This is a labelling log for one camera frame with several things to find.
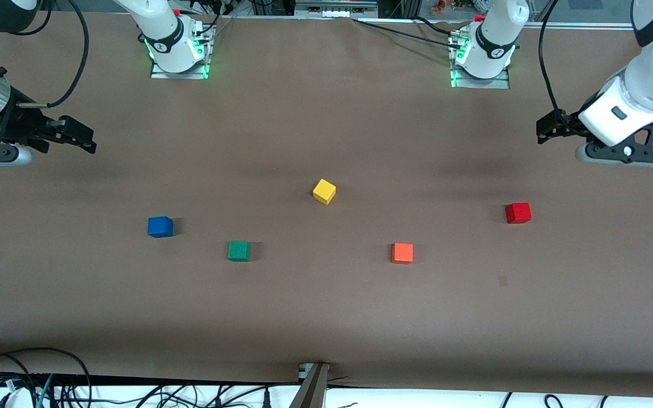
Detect red cube block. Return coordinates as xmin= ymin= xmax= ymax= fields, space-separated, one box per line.
xmin=504 ymin=202 xmax=532 ymax=224

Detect blue cube block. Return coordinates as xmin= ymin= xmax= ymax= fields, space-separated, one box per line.
xmin=147 ymin=216 xmax=174 ymax=239

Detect yellow cube block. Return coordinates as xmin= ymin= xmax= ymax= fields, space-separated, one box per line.
xmin=312 ymin=178 xmax=337 ymax=205

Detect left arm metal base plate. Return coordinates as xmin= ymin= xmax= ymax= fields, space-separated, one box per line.
xmin=450 ymin=31 xmax=511 ymax=90

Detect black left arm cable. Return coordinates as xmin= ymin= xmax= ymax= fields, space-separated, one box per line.
xmin=538 ymin=0 xmax=561 ymax=113

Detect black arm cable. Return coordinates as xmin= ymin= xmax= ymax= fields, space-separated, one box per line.
xmin=538 ymin=0 xmax=561 ymax=113
xmin=18 ymin=0 xmax=90 ymax=109

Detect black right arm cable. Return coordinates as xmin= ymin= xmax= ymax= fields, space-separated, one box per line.
xmin=18 ymin=0 xmax=90 ymax=109

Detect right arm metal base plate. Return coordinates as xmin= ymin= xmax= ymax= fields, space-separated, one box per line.
xmin=150 ymin=22 xmax=214 ymax=80

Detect long black base cable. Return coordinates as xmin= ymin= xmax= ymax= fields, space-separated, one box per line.
xmin=354 ymin=19 xmax=463 ymax=47

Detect black looped floor cable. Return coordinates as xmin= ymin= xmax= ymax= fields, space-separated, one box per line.
xmin=0 ymin=347 xmax=92 ymax=408

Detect teal cable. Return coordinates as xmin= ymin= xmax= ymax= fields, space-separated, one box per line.
xmin=36 ymin=374 xmax=56 ymax=408

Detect grey camera mount bar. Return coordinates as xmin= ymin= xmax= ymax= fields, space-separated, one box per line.
xmin=290 ymin=363 xmax=330 ymax=408

